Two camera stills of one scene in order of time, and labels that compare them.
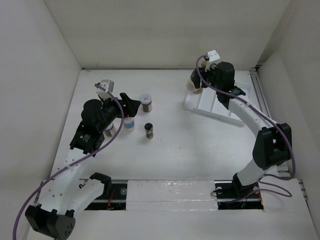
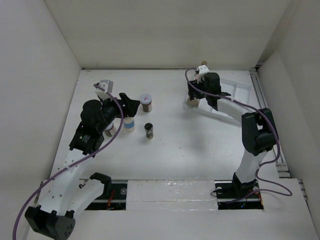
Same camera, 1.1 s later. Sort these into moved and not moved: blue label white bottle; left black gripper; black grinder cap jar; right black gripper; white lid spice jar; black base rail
Moved: right black gripper; black grinder cap jar
Not moved: blue label white bottle; white lid spice jar; left black gripper; black base rail
